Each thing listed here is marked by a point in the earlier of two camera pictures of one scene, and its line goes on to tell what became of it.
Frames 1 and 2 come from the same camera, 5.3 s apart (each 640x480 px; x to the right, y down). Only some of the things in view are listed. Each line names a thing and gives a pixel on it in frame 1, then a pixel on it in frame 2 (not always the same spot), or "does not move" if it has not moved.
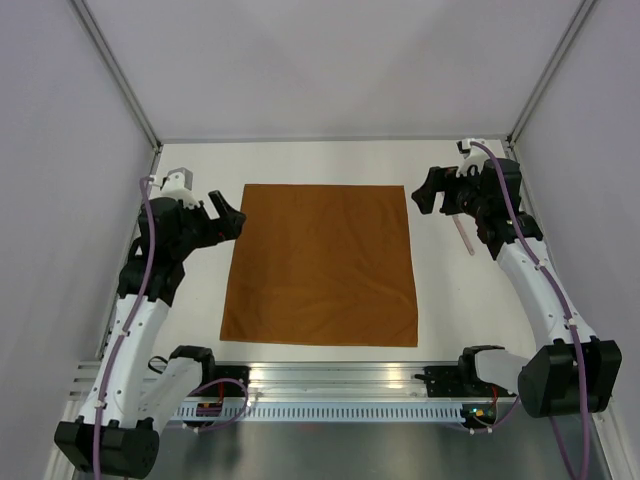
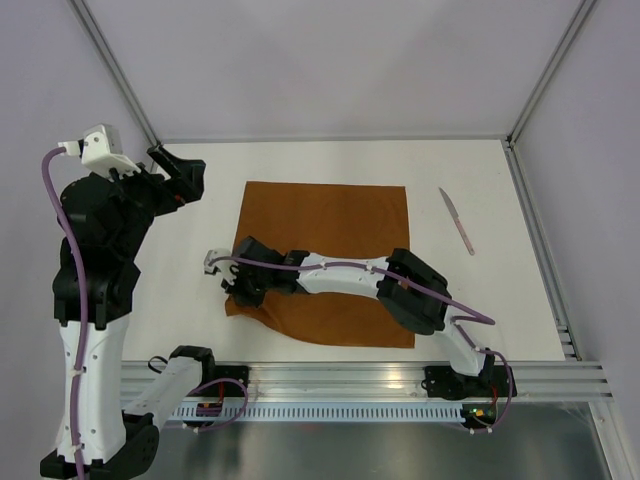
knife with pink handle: [464, 235] does not move
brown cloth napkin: [322, 265] does not move
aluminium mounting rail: [302, 379] does not move
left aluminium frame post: [116, 68] does not move
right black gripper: [443, 180] to [241, 296]
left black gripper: [225, 228] to [189, 187]
